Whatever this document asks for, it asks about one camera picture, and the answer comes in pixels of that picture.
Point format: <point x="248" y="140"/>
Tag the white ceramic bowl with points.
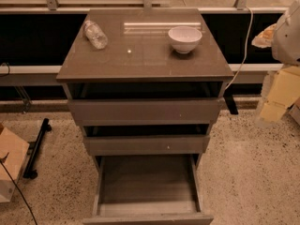
<point x="184" y="39"/>

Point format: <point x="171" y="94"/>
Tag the cardboard box left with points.
<point x="13" y="150"/>

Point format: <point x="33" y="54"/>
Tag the grey middle drawer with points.
<point x="146" y="145"/>

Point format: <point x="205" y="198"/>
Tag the cardboard box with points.
<point x="13" y="150"/>
<point x="295" y="111"/>

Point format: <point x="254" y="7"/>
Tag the cardboard box right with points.
<point x="295" y="111"/>

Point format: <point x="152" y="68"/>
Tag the grey bottom drawer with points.
<point x="148" y="190"/>

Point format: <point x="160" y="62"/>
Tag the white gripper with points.
<point x="287" y="39"/>

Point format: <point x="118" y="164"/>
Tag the grey drawer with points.
<point x="143" y="112"/>
<point x="146" y="145"/>
<point x="148" y="190"/>

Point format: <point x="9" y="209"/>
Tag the clear plastic bottle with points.
<point x="95" y="35"/>

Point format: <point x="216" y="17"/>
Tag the grey top drawer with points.
<point x="143" y="112"/>

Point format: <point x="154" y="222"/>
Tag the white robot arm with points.
<point x="283" y="37"/>

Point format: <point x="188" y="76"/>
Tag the grey drawer cabinet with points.
<point x="139" y="63"/>

